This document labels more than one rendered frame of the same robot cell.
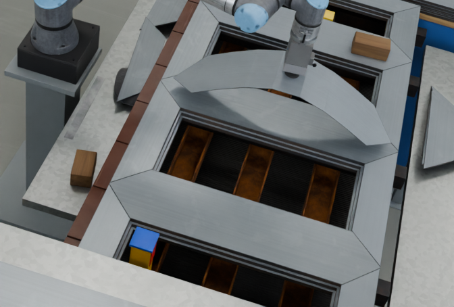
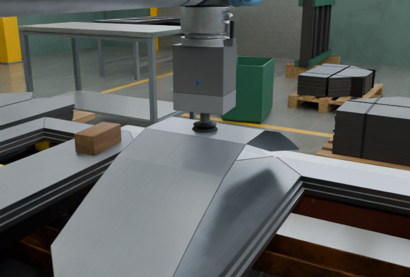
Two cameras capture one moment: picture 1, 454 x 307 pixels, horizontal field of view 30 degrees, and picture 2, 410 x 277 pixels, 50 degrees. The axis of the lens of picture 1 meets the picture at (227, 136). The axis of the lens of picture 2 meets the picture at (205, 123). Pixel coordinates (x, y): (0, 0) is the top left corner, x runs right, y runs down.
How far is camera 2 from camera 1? 214 cm
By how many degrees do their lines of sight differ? 63
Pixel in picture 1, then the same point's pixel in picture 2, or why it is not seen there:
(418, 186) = not seen: hidden behind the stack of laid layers
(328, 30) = (39, 161)
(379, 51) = (113, 132)
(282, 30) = (9, 191)
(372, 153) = (280, 169)
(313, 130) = (240, 199)
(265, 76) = (205, 149)
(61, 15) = not seen: outside the picture
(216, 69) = (120, 226)
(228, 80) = (180, 204)
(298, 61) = (230, 83)
